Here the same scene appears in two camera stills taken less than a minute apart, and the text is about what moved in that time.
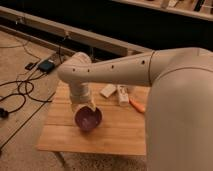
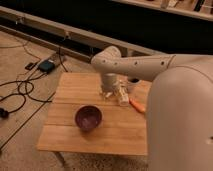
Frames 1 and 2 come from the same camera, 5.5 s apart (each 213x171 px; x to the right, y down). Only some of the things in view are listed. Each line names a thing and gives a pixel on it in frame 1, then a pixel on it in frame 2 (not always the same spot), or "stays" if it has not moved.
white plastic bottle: (123, 95) stays
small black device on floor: (30, 65) stays
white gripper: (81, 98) → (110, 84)
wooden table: (122, 129) stays
